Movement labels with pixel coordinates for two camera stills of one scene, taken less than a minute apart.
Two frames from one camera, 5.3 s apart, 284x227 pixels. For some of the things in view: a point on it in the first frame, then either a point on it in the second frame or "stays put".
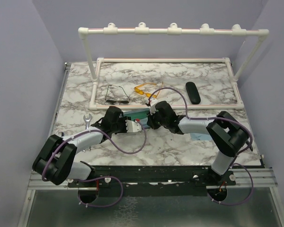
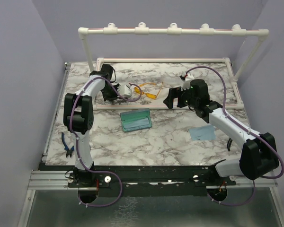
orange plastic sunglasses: [140, 91] stays put
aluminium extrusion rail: [36, 182] stays put
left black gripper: [123, 119] -> [115, 96]
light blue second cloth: [200, 136] stays put
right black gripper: [151, 122] -> [173, 92]
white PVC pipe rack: [173, 30] stays put
